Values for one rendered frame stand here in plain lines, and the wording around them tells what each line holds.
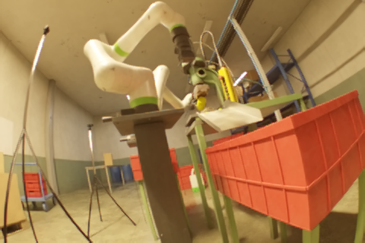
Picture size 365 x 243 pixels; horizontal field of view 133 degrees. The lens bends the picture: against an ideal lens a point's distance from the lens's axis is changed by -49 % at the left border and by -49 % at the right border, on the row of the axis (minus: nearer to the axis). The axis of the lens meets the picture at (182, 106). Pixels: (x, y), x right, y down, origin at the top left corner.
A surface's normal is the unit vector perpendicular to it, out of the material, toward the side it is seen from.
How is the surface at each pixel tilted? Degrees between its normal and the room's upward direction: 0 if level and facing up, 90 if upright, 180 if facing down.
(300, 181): 90
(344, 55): 90
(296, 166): 90
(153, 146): 90
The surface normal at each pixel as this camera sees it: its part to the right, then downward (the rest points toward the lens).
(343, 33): -0.97, 0.18
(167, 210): 0.25, -0.36
